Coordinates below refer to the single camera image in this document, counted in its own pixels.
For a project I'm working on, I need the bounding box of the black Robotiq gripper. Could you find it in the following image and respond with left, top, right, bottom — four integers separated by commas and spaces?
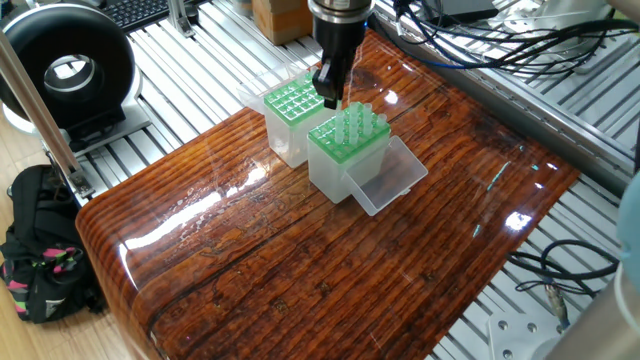
314, 12, 369, 109

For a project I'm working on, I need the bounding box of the green rack clear tip box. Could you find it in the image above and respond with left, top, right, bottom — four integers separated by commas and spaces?
305, 105, 429, 219
238, 72, 346, 169

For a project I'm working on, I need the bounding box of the brown cardboard box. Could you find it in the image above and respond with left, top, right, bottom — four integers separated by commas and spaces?
250, 0, 313, 47

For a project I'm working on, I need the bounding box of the dark flat device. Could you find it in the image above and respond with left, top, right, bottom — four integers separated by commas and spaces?
430, 0, 501, 21

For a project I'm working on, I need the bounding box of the glossy wooden table board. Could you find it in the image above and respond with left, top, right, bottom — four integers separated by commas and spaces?
75, 25, 583, 360

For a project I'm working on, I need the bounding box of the black keyboard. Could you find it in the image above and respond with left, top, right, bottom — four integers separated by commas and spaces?
100, 0, 173, 31

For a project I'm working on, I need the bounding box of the perforated silver metal plate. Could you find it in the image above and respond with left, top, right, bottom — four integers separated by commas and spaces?
500, 0, 611, 41

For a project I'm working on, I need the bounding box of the black backpack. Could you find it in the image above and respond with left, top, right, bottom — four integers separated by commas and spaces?
0, 163, 109, 326

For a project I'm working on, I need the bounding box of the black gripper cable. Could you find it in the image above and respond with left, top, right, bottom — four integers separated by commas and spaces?
370, 0, 640, 73
395, 0, 640, 51

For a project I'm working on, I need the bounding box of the short aluminium post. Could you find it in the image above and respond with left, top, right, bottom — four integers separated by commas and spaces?
168, 0, 201, 37

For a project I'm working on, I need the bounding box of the black round ring device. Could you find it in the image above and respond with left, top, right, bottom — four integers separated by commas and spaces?
0, 3, 138, 153

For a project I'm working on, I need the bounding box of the black floor cable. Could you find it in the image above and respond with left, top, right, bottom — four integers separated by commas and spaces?
508, 240, 623, 331

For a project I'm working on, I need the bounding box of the aluminium frame post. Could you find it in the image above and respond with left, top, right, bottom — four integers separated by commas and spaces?
0, 35, 93, 206

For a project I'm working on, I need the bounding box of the silver robot mount plate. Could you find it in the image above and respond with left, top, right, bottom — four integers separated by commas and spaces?
487, 312, 579, 360

